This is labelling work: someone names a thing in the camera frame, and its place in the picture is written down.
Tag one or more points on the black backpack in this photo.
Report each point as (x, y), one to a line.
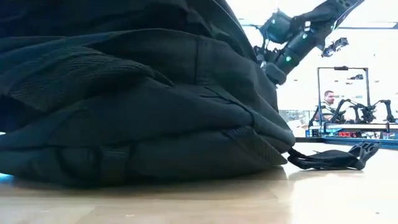
(140, 109)

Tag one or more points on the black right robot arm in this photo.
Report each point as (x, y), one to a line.
(311, 28)

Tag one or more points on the person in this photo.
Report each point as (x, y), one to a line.
(327, 102)

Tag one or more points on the black ceiling spotlight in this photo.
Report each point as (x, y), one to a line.
(335, 46)

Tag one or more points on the robot workstation with black frame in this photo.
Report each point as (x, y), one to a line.
(357, 115)

